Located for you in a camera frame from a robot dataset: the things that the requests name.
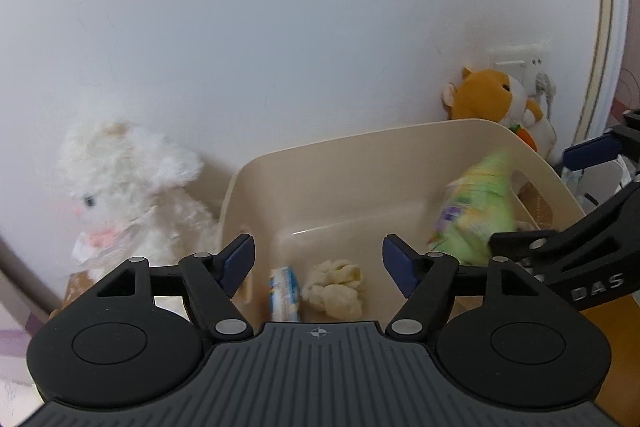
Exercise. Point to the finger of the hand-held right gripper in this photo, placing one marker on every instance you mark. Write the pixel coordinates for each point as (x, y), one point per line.
(580, 247)
(590, 152)

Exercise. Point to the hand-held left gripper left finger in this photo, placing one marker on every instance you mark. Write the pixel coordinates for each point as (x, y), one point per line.
(239, 259)

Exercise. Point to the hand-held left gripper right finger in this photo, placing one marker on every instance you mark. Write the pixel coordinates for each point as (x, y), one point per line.
(397, 262)

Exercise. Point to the green snack packet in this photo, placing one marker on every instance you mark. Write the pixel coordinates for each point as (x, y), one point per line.
(475, 207)

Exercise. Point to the beige plastic storage bin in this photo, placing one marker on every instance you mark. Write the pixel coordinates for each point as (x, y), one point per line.
(350, 177)

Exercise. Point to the small blue white carton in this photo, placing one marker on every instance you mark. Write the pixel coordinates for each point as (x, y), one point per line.
(285, 294)

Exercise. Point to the crumpled pale yellow cloth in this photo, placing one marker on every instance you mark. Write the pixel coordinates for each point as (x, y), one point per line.
(335, 289)

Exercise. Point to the white power plug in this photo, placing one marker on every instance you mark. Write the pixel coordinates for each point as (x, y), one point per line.
(540, 79)

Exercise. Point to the orange plush hamster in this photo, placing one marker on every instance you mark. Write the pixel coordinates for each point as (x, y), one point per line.
(487, 99)

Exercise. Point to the white plush rabbit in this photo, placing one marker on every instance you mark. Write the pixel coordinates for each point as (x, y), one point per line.
(130, 187)

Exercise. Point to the gold patterned box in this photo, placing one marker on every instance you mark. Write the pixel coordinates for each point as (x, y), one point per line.
(75, 292)

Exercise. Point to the white wall socket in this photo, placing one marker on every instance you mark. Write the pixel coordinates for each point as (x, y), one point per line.
(505, 59)

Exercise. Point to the white door frame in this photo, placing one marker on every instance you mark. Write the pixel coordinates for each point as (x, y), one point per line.
(607, 7)

